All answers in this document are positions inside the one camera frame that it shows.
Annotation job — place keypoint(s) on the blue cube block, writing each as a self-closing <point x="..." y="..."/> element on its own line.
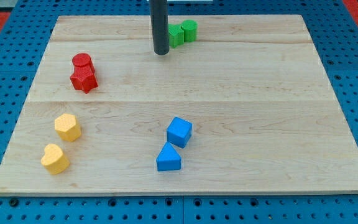
<point x="179" y="132"/>

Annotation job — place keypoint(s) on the yellow hexagon block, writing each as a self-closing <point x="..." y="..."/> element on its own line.
<point x="67" y="127"/>

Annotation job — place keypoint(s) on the red star block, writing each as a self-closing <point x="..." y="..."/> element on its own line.
<point x="84" y="79"/>

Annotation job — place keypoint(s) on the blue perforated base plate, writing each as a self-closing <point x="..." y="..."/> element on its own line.
<point x="23" y="40"/>

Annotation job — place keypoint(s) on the red cylinder block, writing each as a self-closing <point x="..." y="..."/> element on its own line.
<point x="83" y="60"/>

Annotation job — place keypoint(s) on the yellow heart block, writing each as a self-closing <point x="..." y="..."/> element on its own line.
<point x="54" y="159"/>

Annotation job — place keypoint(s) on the wooden board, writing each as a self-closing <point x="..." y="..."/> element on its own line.
<point x="266" y="120"/>

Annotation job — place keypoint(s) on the green star block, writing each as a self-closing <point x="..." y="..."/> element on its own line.
<point x="176" y="35"/>

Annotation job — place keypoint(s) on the blue triangle block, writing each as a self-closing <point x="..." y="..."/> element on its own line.
<point x="168" y="158"/>

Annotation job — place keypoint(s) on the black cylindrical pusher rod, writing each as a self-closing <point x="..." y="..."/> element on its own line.
<point x="159" y="23"/>

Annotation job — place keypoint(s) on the green cylinder block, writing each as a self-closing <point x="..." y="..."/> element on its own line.
<point x="190" y="28"/>

